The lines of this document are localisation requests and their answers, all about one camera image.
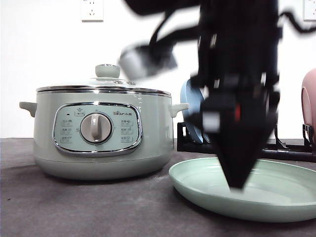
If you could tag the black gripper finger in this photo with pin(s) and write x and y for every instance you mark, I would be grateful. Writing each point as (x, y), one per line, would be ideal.
(240, 126)

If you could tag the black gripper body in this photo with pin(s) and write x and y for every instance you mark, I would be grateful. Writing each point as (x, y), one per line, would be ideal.
(236, 87)

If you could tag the green plate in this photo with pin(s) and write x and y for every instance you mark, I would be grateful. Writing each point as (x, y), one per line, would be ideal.
(274, 191)

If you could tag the glass steamer lid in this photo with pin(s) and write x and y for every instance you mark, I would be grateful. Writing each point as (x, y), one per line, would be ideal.
(107, 80)

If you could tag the blue plate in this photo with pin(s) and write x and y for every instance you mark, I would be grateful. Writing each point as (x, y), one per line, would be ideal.
(192, 94)

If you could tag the pink plate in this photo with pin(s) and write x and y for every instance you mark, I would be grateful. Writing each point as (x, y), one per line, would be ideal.
(308, 101)

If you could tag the green electric steamer pot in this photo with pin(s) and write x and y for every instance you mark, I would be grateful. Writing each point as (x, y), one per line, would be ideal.
(102, 132)

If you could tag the black dish rack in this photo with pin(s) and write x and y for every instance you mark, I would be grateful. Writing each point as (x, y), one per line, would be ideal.
(278, 150)

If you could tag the grey table cloth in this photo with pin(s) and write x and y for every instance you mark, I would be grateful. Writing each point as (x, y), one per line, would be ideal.
(34, 203)

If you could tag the black cable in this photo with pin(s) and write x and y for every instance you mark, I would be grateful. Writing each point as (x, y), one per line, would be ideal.
(297, 26)

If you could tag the white wall socket right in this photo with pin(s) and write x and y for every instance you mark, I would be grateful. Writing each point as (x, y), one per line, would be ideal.
(309, 9)

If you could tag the white wall socket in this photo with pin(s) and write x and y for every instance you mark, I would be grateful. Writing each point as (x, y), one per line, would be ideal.
(91, 11)
(309, 9)

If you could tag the white wall socket left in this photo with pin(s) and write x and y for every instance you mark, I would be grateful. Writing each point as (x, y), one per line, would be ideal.
(91, 11)

